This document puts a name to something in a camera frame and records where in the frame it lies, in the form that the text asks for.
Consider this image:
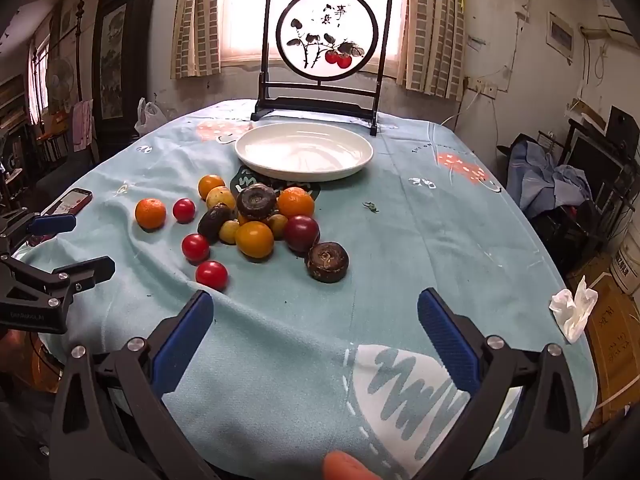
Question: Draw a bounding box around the white air conditioner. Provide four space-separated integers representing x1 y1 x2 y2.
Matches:
597 0 640 38

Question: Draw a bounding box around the dark brown water chestnut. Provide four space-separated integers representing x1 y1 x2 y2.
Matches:
197 204 233 243
236 184 277 221
306 241 350 284

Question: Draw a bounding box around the white plastic bucket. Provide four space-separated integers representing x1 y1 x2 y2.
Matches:
610 230 640 291

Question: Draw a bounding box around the crumpled white tissue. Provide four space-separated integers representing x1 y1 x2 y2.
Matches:
549 275 599 345

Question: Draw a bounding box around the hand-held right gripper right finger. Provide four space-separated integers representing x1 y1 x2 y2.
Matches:
415 287 586 480

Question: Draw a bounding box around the black framed painted table screen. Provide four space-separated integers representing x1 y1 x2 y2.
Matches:
251 0 396 137

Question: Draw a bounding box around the smartphone with red case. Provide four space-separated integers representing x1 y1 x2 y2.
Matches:
40 187 94 221

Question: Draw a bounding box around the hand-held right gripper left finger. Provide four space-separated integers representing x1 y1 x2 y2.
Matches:
49 290 216 480

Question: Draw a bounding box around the white electrical panel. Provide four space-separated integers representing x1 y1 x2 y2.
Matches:
546 11 576 63

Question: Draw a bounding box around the dark computer monitor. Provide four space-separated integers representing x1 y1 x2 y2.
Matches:
565 127 626 201

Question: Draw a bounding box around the light blue printed tablecloth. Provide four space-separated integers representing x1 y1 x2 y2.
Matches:
12 99 598 480

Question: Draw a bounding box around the pink hanging towel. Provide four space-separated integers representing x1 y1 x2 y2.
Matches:
70 100 95 153

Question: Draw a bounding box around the dark red plum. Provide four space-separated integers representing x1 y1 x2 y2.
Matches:
284 215 321 253

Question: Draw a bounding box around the orange tangerine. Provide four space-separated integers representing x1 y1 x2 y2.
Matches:
135 198 167 231
198 174 227 200
277 186 316 220

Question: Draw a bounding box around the person's right hand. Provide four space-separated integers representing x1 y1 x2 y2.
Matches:
322 451 383 480

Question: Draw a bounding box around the beige checked curtain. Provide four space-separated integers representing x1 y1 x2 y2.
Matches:
171 0 222 80
397 0 468 102

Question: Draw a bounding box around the dark framed tall painting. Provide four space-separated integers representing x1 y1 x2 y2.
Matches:
92 0 151 136

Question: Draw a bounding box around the pile of blue clothes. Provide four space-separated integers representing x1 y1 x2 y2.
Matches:
509 139 593 218

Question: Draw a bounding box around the bright window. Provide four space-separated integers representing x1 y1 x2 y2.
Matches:
220 0 408 68

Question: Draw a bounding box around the white round plate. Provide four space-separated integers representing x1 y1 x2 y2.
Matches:
235 121 375 183

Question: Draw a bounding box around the standing electric fan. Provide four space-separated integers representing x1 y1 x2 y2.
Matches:
47 57 78 111

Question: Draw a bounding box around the white plastic bag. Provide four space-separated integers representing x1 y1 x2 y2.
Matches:
134 97 168 136

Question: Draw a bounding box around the red cherry tomato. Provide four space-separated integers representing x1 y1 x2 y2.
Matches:
172 198 197 224
181 233 211 263
195 260 229 291

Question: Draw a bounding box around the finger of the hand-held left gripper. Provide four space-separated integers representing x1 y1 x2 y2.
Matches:
0 210 77 253
0 255 117 307

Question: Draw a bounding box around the white wall power strip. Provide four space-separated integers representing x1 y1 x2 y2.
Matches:
465 76 501 98

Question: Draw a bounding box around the small black speaker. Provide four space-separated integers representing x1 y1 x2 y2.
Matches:
606 106 640 158

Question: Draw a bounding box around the orange yellow tomato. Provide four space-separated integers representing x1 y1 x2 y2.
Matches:
235 220 275 259

